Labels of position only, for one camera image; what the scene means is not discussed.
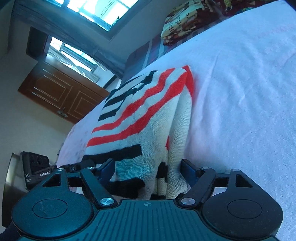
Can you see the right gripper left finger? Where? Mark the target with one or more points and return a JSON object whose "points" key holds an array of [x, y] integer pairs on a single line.
{"points": [[94, 182]]}

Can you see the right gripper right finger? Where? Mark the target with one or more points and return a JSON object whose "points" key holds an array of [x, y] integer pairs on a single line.
{"points": [[200, 180]]}

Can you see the striped knit children's sweater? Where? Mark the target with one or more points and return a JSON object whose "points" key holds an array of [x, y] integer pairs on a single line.
{"points": [[143, 127]]}

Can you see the white floral bed sheet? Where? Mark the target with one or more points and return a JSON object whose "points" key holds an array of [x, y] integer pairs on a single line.
{"points": [[242, 126]]}

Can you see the brown wooden door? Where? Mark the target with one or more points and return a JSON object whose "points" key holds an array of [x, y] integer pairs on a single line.
{"points": [[71, 97]]}

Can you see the striped side bed mattress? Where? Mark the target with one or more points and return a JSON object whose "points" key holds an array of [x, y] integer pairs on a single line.
{"points": [[144, 56]]}

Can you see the blue curtain left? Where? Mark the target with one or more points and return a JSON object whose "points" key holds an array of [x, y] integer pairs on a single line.
{"points": [[69, 27]]}

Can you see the folded yellow patterned blanket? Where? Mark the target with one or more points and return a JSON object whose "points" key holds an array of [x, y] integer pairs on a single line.
{"points": [[185, 19]]}

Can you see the striped pillow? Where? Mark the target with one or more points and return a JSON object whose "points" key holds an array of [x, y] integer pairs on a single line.
{"points": [[234, 7]]}

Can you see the large window with frame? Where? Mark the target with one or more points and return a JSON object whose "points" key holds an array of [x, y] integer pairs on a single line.
{"points": [[109, 16]]}

